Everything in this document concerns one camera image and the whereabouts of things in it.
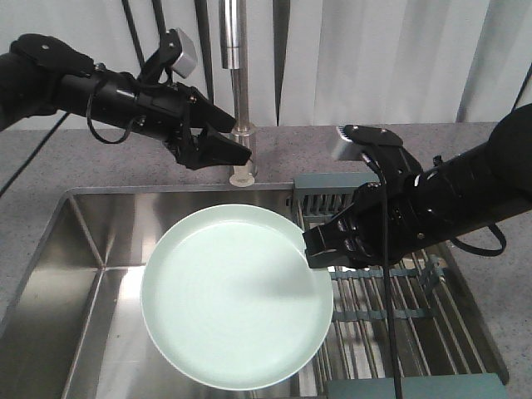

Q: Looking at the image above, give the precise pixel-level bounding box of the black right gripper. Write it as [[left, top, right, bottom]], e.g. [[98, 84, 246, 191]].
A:
[[303, 145, 422, 268]]

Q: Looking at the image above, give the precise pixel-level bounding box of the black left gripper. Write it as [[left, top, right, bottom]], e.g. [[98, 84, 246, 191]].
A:
[[135, 83, 252, 169]]

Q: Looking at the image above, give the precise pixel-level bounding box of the steel gooseneck faucet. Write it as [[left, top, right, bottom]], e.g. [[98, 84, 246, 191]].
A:
[[219, 0, 257, 188]]

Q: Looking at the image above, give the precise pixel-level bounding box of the light green round plate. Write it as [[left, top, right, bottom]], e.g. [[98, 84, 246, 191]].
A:
[[140, 204, 333, 391]]

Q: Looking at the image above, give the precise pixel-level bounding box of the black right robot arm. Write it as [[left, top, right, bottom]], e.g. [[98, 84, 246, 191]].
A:
[[303, 106, 531, 268]]

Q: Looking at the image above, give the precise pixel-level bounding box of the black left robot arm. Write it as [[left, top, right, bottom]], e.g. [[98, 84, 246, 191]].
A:
[[1, 29, 252, 170]]

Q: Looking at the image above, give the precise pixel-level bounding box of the teal sink drying rack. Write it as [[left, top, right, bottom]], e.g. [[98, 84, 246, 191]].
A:
[[286, 173, 506, 399]]

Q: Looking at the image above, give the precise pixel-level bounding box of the white pleated curtain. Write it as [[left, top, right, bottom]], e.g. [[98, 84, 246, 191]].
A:
[[1, 1, 531, 126]]

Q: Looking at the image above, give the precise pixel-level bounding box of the stainless steel sink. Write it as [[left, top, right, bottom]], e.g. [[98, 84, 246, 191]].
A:
[[0, 182, 510, 399]]

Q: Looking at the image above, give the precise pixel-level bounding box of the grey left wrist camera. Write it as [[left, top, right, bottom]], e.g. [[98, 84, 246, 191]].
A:
[[168, 28, 198, 78]]

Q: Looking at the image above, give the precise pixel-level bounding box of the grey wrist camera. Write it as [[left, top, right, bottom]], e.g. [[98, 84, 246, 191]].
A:
[[168, 28, 198, 78], [331, 124, 405, 162]]

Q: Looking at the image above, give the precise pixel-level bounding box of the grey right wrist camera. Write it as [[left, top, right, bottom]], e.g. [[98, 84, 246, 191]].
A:
[[331, 124, 405, 162]]

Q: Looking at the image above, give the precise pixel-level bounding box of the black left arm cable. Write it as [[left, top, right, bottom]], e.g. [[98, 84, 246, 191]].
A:
[[0, 62, 138, 196]]

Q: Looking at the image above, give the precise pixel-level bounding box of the black right camera cable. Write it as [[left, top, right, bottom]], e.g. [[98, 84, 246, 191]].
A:
[[360, 152, 404, 399]]

